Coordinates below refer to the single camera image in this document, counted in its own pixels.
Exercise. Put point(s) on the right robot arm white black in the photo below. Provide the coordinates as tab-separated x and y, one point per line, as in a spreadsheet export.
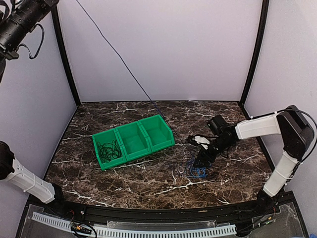
293	129

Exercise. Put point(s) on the black frame post left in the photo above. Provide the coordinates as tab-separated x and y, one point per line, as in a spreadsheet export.
64	56

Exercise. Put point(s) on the black frame post right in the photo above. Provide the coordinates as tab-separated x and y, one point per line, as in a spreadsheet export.
256	51

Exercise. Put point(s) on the black frame post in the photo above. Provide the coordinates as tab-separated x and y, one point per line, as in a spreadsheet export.
64	56
256	51

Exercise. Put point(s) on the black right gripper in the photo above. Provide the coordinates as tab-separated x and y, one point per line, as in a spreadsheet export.
201	155

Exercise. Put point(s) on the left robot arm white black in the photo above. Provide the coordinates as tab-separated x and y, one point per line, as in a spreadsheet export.
15	24

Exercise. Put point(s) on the white slotted cable duct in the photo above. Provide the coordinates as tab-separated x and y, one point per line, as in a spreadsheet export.
137	230

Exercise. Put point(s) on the green plastic three-compartment bin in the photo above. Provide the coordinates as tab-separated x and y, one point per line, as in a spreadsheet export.
131	141

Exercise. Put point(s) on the black front rail base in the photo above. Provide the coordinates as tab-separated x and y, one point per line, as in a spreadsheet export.
240	213

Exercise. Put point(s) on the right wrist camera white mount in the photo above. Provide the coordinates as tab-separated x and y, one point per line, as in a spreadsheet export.
197	140

